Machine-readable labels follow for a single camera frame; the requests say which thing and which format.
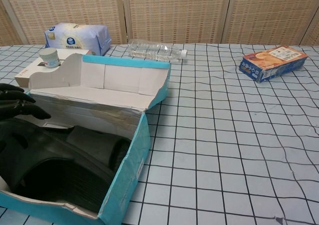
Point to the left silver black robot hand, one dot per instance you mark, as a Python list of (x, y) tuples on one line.
[(15, 103)]

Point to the orange blue snack box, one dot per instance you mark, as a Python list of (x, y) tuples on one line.
[(274, 60)]

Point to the black rubber slipper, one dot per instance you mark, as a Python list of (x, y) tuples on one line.
[(62, 180), (99, 143)]

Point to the small grey jar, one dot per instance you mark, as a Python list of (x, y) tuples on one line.
[(49, 58)]

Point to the flat white product box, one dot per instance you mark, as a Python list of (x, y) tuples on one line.
[(27, 73)]

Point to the teal cardboard shoe box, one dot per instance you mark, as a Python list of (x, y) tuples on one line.
[(129, 165)]

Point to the blue white tissue pack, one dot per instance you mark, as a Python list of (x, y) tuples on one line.
[(74, 35)]

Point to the clear plastic water bottle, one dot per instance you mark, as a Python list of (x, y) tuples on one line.
[(154, 51)]

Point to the blue checkered tablecloth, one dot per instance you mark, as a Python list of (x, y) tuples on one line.
[(236, 147)]

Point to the beige bamboo folding screen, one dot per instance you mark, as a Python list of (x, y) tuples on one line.
[(174, 11)]

